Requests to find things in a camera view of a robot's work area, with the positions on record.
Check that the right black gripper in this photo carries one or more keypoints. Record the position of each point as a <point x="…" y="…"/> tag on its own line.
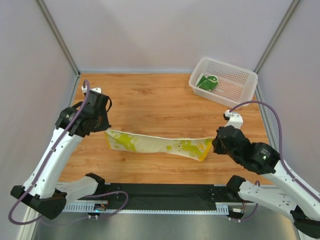
<point x="219" y="144"/>

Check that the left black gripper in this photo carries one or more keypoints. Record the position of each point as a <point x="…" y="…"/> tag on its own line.
<point x="104" y="122"/>

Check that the yellow lime patterned towel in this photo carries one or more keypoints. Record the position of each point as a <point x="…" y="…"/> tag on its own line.
<point x="193" y="148"/>

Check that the green cream patterned towel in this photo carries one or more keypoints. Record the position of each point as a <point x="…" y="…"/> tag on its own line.
<point x="207" y="82"/>

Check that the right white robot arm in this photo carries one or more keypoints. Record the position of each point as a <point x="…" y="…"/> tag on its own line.
<point x="298" y="204"/>

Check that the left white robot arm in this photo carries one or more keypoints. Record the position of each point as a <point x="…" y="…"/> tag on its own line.
<point x="41" y="191"/>

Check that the white perforated plastic basket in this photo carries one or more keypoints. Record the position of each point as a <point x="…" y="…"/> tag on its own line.
<point x="235" y="84"/>

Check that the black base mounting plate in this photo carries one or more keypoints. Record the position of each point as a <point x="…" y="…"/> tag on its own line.
<point x="173" y="195"/>

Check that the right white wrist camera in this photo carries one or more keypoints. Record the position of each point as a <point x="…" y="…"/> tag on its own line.
<point x="233" y="119"/>

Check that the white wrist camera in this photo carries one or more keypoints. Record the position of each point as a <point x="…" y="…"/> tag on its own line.
<point x="84" y="89"/>
<point x="233" y="119"/>

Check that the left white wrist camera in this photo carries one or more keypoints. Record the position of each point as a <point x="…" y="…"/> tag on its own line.
<point x="84" y="89"/>

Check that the aluminium front rail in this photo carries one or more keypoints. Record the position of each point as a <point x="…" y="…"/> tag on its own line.
<point x="247" y="191"/>

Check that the slotted grey cable duct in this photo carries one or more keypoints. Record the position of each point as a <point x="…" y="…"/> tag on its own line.
<point x="101" y="208"/>

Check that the right aluminium frame post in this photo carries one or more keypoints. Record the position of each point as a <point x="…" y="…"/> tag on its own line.
<point x="277" y="34"/>

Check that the aluminium frame post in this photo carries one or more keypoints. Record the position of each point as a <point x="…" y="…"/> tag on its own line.
<point x="277" y="34"/>
<point x="57" y="35"/>

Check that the left aluminium frame post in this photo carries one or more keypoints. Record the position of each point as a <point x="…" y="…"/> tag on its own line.
<point x="57" y="35"/>

